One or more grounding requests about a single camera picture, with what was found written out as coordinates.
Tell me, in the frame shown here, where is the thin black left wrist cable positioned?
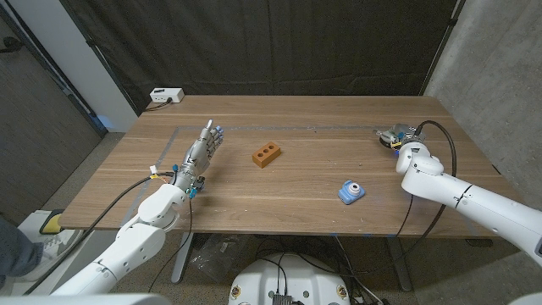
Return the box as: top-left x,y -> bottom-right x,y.
147,197 -> 194,293

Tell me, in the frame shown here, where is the white table leg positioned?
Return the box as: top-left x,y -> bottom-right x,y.
170,231 -> 196,284

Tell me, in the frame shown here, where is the white power strip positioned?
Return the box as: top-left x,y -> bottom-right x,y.
149,87 -> 185,104

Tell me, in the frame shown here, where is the blue toy camera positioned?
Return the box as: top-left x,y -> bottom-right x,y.
337,179 -> 367,206

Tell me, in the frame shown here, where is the grey table leg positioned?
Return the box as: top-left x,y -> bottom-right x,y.
384,236 -> 413,292

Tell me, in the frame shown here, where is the black backdrop curtain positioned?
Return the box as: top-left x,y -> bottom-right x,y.
58,0 -> 467,116

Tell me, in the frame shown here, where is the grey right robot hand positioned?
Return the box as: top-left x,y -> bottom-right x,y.
373,123 -> 426,150

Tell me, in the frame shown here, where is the white robot torso base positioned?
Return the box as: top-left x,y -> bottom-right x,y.
228,252 -> 351,305

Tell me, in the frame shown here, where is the clear plastic bag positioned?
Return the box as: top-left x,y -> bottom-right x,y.
188,233 -> 251,283

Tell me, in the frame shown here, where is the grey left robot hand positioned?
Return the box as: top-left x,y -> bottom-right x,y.
170,119 -> 225,200

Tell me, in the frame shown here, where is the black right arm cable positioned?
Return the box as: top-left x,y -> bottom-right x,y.
397,119 -> 458,259

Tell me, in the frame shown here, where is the yellow black floor pedal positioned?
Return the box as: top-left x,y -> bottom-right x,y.
39,208 -> 65,236

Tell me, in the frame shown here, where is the person leg in jeans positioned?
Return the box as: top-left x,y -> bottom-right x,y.
0,215 -> 45,289

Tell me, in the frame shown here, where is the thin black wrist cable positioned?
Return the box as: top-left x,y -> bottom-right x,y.
147,197 -> 194,293
394,193 -> 414,238

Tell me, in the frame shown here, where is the orange brick block with holes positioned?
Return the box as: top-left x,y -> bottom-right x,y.
252,141 -> 283,169

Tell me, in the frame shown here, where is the grey sneaker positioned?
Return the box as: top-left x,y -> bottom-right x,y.
16,228 -> 84,282

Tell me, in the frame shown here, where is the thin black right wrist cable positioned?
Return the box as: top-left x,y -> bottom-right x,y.
394,193 -> 414,238

